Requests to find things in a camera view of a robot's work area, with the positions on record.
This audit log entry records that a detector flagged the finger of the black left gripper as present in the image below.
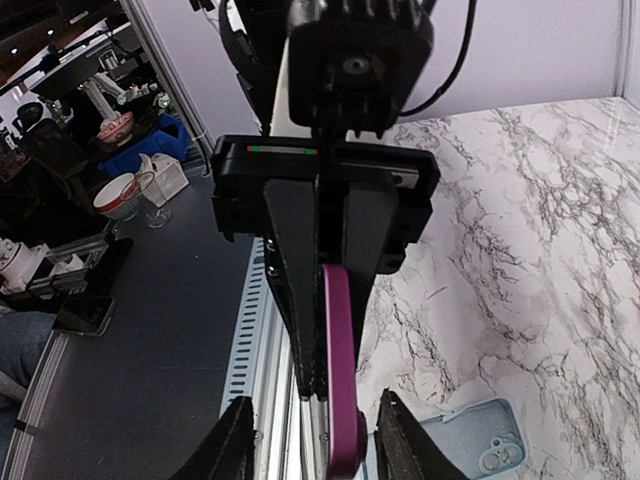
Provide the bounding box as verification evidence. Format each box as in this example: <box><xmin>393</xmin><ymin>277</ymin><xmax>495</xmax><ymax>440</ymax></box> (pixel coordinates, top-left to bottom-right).
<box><xmin>264</xmin><ymin>179</ymin><xmax>325</xmax><ymax>400</ymax></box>
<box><xmin>343</xmin><ymin>184</ymin><xmax>398</xmax><ymax>340</ymax></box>

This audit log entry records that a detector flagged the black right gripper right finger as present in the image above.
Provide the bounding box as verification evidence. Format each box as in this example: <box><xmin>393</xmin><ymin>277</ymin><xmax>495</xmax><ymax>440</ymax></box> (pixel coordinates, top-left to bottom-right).
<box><xmin>374</xmin><ymin>389</ymin><xmax>468</xmax><ymax>480</ymax></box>

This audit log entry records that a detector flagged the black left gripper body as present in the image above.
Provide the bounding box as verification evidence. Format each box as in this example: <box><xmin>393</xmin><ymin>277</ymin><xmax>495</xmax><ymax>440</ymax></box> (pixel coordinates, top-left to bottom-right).
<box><xmin>210</xmin><ymin>135</ymin><xmax>441</xmax><ymax>275</ymax></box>

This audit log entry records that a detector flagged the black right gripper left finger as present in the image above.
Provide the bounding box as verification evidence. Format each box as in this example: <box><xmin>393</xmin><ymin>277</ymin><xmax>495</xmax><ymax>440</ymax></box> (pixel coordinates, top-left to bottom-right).
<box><xmin>170</xmin><ymin>396</ymin><xmax>255</xmax><ymax>480</ymax></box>

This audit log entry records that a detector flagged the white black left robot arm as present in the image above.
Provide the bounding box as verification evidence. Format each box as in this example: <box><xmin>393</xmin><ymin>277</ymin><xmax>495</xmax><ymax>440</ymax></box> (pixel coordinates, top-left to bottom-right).
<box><xmin>211</xmin><ymin>1</ymin><xmax>440</xmax><ymax>399</ymax></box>

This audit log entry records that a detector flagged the light blue phone case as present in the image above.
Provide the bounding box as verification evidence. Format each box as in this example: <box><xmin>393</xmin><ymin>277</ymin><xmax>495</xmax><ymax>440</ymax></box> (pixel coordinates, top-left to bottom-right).
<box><xmin>420</xmin><ymin>398</ymin><xmax>528</xmax><ymax>479</ymax></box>

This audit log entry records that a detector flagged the blue plastic bin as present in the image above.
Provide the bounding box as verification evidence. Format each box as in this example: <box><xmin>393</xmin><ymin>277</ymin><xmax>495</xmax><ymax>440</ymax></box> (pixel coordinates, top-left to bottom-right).
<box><xmin>98</xmin><ymin>113</ymin><xmax>191</xmax><ymax>178</ymax></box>

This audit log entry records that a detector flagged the white tissue box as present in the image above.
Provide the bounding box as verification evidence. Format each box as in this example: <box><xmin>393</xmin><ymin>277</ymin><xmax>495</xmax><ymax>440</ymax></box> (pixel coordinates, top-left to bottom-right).
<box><xmin>138</xmin><ymin>153</ymin><xmax>189</xmax><ymax>207</ymax></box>

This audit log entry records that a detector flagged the white bowl red rim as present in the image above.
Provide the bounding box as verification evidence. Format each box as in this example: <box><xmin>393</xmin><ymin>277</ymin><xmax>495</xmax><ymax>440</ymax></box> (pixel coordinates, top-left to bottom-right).
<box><xmin>93</xmin><ymin>173</ymin><xmax>138</xmax><ymax>221</ymax></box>

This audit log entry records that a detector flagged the aluminium table front rail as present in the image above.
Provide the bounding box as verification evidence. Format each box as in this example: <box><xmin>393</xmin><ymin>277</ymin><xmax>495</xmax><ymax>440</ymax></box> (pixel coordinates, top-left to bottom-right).
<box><xmin>221</xmin><ymin>239</ymin><xmax>328</xmax><ymax>479</ymax></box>

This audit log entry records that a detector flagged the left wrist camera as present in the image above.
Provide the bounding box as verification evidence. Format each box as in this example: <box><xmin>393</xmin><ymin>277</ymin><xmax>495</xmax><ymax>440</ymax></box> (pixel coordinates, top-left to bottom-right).
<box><xmin>287</xmin><ymin>1</ymin><xmax>434</xmax><ymax>139</ymax></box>

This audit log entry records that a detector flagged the left aluminium frame post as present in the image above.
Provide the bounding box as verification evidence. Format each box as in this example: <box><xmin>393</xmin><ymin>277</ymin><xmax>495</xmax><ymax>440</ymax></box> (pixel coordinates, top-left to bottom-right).
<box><xmin>121</xmin><ymin>1</ymin><xmax>212</xmax><ymax>155</ymax></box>

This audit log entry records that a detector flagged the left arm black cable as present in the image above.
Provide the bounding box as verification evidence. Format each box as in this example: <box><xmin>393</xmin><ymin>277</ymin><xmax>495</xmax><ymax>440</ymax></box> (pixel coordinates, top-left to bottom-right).
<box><xmin>397</xmin><ymin>0</ymin><xmax>479</xmax><ymax>117</ymax></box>

